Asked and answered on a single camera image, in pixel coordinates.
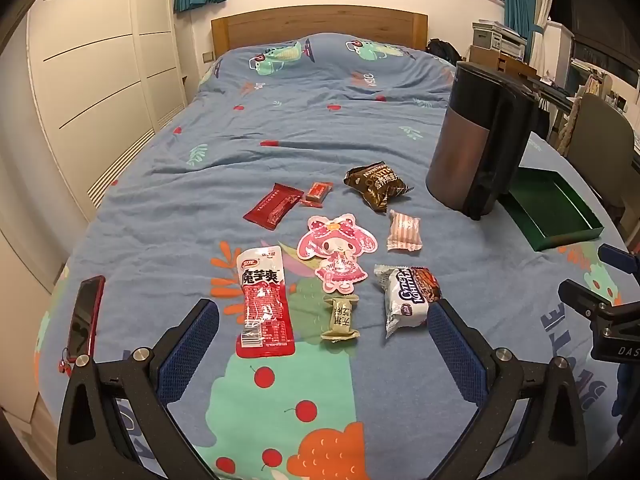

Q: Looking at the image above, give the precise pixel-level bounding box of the brown snack bag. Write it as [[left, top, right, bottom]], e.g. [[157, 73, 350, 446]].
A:
[[343, 161, 415, 213]]

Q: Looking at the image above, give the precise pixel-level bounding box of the long red white snack packet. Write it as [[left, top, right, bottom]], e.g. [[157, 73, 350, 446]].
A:
[[235, 246, 296, 359]]

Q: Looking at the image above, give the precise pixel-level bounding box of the pink cartoon character packet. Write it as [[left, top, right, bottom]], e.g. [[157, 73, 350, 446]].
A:
[[297, 213, 373, 295]]

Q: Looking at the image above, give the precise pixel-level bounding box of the black bag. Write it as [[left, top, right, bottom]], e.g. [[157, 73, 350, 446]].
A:
[[426, 38, 461, 66]]

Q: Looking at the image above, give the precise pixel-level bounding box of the red phone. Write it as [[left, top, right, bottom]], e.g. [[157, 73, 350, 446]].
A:
[[59, 275, 106, 376]]

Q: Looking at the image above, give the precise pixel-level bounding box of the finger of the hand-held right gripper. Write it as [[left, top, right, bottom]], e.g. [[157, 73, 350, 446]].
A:
[[597, 243, 640, 278], [558, 279, 621, 318]]

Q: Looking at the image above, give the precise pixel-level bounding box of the white shelf cabinet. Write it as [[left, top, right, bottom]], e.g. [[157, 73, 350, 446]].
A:
[[542, 20, 576, 86]]

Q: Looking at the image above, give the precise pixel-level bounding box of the braided rope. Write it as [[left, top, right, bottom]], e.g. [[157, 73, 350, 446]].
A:
[[557, 90, 583, 156]]

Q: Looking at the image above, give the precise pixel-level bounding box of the blue printed blanket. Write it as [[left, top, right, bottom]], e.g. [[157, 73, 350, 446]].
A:
[[35, 32, 640, 480]]

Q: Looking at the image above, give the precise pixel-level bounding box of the dark blue shopping bag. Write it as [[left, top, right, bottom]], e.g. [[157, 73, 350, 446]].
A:
[[532, 97, 551, 133]]

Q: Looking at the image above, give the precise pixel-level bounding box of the wooden drawer cabinet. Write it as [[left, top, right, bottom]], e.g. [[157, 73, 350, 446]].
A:
[[467, 45, 543, 78]]

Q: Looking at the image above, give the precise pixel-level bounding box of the grey chair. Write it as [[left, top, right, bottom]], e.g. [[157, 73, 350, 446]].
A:
[[567, 92, 640, 211]]

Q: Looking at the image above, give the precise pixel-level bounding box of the dark red snack packet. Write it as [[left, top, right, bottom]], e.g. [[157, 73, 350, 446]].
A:
[[243, 183, 305, 231]]

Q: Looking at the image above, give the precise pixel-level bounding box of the grey printer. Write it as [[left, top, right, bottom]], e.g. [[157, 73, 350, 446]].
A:
[[472, 20, 527, 61]]

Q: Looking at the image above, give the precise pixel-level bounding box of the white wardrobe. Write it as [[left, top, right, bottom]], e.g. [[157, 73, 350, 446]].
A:
[[27, 0, 188, 221]]

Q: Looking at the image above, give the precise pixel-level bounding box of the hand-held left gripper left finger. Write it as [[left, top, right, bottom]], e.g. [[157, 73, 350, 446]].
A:
[[56, 298, 221, 480]]

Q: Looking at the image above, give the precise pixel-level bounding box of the black and brown kettle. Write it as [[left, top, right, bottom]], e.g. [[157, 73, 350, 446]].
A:
[[425, 60, 537, 221]]

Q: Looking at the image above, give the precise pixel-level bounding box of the wooden headboard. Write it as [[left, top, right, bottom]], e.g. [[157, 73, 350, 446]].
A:
[[211, 11, 429, 61]]

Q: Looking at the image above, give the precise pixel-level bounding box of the olive green candy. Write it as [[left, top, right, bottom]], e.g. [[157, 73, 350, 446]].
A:
[[320, 295, 361, 345]]

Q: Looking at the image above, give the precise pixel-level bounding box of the small red candy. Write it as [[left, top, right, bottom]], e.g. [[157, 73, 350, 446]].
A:
[[299, 180, 333, 208]]

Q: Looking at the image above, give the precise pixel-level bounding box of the pink striped candy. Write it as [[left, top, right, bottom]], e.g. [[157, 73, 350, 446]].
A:
[[386, 209, 425, 252]]

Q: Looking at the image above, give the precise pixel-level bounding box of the green tray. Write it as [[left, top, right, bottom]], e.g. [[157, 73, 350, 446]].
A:
[[497, 167, 605, 252]]

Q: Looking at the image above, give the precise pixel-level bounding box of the white cookie packet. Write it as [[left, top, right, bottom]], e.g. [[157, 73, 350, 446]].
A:
[[374, 264, 443, 339]]

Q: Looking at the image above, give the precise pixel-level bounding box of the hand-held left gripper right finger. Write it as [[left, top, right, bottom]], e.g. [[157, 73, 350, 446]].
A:
[[426, 299, 590, 480]]

